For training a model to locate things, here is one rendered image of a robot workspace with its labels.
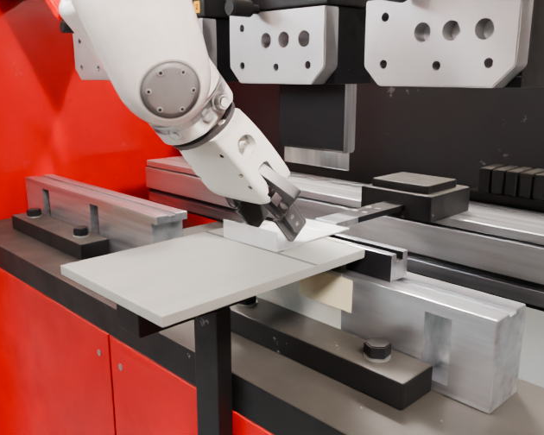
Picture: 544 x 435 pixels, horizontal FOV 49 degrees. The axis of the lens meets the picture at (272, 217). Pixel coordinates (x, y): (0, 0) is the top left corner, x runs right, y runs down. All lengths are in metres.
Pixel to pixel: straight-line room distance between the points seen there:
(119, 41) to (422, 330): 0.39
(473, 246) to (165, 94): 0.54
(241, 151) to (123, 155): 0.96
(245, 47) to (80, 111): 0.81
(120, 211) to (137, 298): 0.51
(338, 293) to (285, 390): 0.13
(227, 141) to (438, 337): 0.30
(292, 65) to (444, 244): 0.38
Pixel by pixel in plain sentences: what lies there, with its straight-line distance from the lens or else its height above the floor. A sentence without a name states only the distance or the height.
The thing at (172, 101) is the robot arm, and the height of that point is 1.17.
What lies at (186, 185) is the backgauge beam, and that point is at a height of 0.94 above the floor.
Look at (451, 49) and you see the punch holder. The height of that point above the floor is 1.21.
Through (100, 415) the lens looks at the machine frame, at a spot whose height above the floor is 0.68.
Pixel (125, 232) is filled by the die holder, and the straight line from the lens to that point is 1.02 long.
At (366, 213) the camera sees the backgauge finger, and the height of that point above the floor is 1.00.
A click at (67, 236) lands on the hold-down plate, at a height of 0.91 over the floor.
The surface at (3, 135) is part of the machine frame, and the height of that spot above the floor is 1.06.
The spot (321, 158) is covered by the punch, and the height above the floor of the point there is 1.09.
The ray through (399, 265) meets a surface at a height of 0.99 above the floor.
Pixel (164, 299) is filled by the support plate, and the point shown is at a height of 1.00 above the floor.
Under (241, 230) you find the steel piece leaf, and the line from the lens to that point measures 0.67.
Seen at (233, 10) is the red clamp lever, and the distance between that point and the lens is 0.67.
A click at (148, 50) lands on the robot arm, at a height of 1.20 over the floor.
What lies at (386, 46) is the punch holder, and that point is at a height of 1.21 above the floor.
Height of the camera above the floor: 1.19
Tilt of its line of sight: 14 degrees down
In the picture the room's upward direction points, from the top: straight up
